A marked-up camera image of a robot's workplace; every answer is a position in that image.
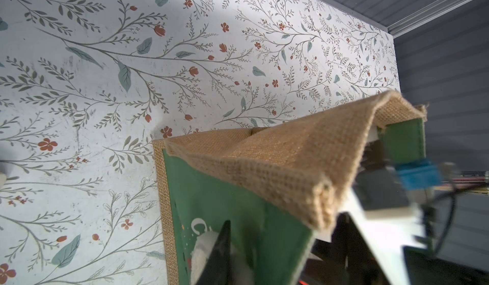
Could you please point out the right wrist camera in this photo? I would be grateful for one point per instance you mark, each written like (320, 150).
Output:
(388, 191)

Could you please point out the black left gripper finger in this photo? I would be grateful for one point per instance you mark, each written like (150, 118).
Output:
(217, 269)

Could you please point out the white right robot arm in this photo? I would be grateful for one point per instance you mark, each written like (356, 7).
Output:
(387, 232)

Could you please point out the blue lid pencil tube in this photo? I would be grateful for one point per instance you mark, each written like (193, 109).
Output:
(477, 180)

